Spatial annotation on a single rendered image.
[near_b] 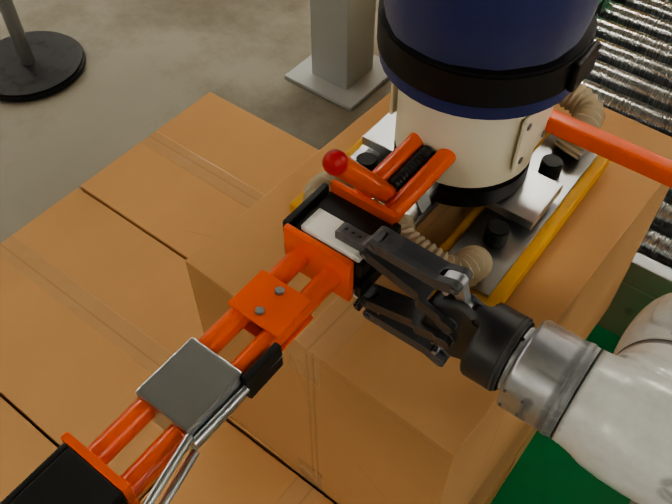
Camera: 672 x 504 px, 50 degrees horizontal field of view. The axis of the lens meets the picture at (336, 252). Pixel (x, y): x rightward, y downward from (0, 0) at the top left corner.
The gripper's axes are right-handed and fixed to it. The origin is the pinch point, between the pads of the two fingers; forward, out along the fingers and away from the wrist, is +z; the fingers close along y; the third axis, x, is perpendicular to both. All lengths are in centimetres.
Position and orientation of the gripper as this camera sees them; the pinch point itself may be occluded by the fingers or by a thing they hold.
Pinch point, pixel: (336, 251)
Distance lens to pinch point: 72.8
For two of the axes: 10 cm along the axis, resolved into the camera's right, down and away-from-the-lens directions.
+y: 0.0, 6.3, 7.8
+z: -8.0, -4.7, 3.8
